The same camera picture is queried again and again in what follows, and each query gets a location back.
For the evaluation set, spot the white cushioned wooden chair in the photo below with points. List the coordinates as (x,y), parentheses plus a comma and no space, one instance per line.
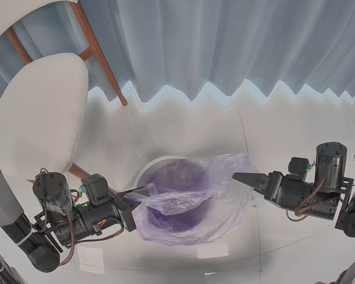
(41,105)

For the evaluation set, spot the white trash bin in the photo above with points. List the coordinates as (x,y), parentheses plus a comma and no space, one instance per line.
(148,167)

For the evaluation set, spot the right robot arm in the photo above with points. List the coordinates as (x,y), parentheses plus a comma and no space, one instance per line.
(331,164)

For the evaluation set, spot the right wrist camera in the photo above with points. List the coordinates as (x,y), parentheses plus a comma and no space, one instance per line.
(298,167)

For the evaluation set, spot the purple plastic bag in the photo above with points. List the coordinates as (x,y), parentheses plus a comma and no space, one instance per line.
(195,194)

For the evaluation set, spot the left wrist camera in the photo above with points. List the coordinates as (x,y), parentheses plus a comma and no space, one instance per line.
(96,186)

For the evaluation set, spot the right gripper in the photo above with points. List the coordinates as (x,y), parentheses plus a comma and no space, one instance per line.
(293,194)

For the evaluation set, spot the pale blue curtain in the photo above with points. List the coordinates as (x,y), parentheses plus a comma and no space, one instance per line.
(224,40)

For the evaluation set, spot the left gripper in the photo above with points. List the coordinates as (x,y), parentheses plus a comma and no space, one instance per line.
(106,214)

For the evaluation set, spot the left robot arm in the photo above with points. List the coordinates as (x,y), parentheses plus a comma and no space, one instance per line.
(6,194)

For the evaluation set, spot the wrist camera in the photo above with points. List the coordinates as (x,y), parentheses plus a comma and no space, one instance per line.
(96,186)
(298,167)

